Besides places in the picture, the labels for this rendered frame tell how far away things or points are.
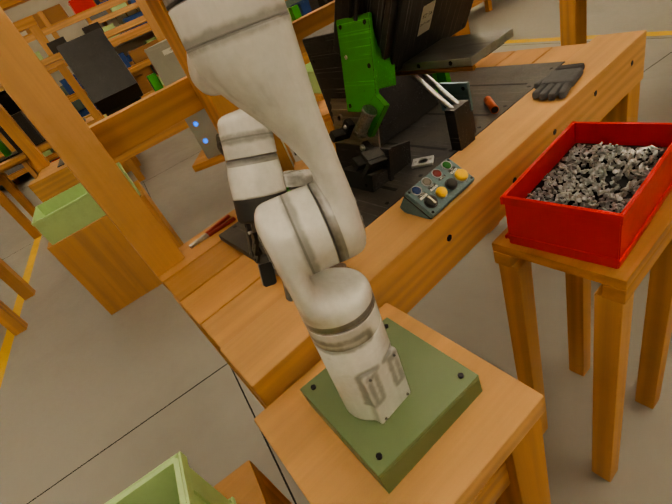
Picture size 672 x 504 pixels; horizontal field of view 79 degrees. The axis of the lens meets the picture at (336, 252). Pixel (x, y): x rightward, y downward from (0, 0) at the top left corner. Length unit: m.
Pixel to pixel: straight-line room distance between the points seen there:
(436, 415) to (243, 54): 0.47
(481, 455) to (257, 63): 0.51
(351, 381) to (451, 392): 0.15
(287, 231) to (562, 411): 1.35
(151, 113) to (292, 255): 0.91
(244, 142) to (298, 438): 0.44
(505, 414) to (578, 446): 0.94
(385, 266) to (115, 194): 0.70
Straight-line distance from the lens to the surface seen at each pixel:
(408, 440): 0.58
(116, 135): 1.24
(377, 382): 0.54
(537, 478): 0.81
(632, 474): 1.55
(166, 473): 0.65
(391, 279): 0.82
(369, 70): 1.03
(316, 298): 0.44
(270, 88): 0.36
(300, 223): 0.39
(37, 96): 1.13
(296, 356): 0.74
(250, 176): 0.54
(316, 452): 0.67
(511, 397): 0.64
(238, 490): 0.78
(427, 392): 0.61
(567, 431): 1.58
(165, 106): 1.27
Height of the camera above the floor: 1.40
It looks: 34 degrees down
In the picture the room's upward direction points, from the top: 24 degrees counter-clockwise
